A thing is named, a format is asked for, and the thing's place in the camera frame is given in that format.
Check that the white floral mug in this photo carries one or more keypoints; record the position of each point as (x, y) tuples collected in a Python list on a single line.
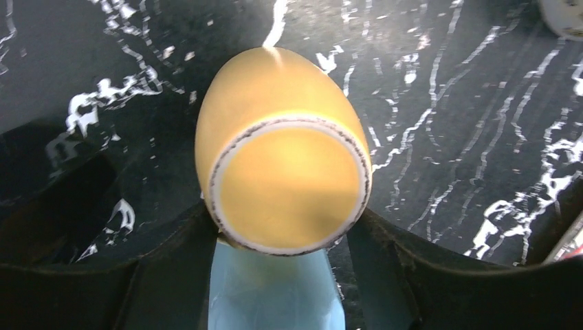
[(563, 17)]

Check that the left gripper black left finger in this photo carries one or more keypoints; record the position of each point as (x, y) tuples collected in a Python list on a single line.
[(166, 287)]

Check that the yellow mug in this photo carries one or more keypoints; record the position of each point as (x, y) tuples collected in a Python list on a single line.
[(280, 154)]

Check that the light blue faceted mug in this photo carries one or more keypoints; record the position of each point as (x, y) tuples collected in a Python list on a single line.
[(250, 290)]

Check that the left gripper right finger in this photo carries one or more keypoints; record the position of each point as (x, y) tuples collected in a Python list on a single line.
[(405, 282)]

